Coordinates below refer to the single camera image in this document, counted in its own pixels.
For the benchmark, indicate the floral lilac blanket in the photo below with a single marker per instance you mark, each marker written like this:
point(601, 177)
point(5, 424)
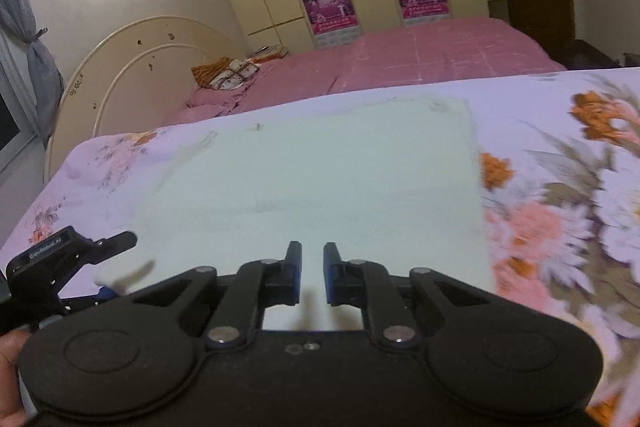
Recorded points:
point(575, 217)

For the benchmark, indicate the window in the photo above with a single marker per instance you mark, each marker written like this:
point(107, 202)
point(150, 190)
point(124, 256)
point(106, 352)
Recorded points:
point(12, 117)

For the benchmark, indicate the pink checked bed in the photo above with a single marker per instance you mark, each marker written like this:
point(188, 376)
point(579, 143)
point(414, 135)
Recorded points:
point(425, 52)

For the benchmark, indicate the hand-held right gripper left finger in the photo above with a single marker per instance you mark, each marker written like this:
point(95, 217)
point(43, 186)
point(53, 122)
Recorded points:
point(295, 277)

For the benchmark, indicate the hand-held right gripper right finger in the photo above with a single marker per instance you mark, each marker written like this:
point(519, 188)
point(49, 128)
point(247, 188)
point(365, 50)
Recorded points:
point(329, 277)

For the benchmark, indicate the stack of books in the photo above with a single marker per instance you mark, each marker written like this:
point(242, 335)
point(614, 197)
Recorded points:
point(270, 52)

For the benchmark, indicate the light green knit sweater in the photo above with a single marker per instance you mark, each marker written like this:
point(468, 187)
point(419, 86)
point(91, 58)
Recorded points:
point(325, 177)

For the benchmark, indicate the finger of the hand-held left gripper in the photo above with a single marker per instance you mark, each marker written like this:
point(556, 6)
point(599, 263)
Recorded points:
point(112, 244)
point(102, 293)

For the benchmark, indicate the orange patterned pillow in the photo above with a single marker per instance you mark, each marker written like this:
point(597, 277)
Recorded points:
point(225, 74)

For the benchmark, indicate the grey curtain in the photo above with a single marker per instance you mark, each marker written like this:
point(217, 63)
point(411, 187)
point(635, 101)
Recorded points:
point(30, 32)

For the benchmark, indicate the person's left hand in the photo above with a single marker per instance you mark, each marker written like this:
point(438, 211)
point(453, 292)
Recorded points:
point(9, 372)

